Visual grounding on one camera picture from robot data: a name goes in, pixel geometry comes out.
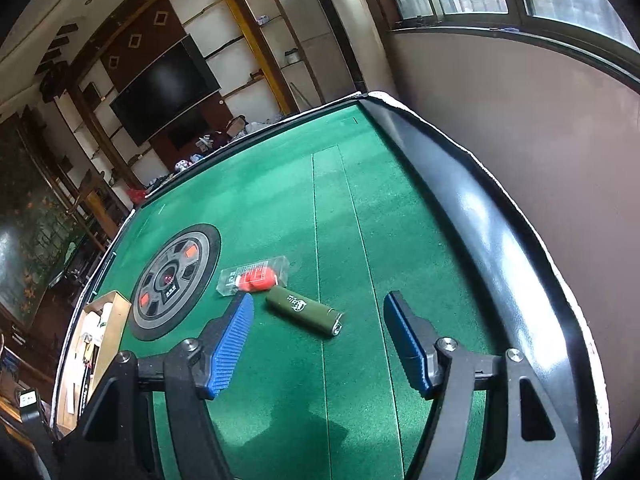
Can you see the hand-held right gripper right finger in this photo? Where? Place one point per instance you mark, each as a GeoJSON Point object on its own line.
{"type": "Point", "coordinates": [407, 347]}

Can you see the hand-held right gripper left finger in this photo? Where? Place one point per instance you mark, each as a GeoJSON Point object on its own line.
{"type": "Point", "coordinates": [230, 345]}

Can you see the clear packet red item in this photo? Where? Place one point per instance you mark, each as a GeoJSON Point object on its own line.
{"type": "Point", "coordinates": [257, 277]}

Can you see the olive green lighter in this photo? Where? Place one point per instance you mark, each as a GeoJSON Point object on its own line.
{"type": "Point", "coordinates": [302, 310]}

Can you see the cardboard box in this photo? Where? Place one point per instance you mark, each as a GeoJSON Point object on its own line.
{"type": "Point", "coordinates": [112, 340]}

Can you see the round table centre panel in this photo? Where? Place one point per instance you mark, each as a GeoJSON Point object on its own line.
{"type": "Point", "coordinates": [172, 280]}

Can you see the white bottle green label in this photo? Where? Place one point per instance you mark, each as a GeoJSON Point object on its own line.
{"type": "Point", "coordinates": [104, 321]}

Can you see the black television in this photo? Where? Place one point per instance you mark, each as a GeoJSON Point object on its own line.
{"type": "Point", "coordinates": [162, 87]}

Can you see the metal pot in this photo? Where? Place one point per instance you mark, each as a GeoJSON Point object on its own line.
{"type": "Point", "coordinates": [291, 56]}

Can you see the tower air conditioner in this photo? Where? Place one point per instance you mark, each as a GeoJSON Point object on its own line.
{"type": "Point", "coordinates": [340, 25]}

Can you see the dark wall painting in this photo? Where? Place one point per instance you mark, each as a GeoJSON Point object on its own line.
{"type": "Point", "coordinates": [35, 220]}

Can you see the wooden wall shelf unit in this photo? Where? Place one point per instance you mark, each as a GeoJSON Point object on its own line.
{"type": "Point", "coordinates": [235, 0]}

